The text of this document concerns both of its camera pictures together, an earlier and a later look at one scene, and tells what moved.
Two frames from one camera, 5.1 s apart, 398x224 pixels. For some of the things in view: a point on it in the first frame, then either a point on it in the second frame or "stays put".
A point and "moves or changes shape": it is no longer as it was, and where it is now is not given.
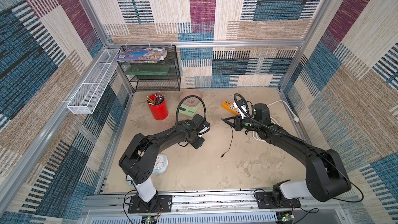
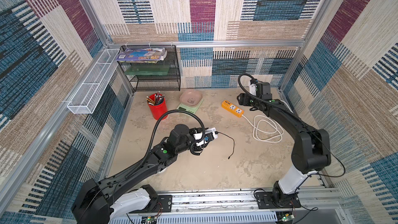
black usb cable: (229, 147) moves or changes shape
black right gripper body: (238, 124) -> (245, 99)
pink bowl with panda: (190, 101) stays put
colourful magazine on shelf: (146, 55) stays put
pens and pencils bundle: (158, 99) stays put
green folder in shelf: (146, 70) stays put
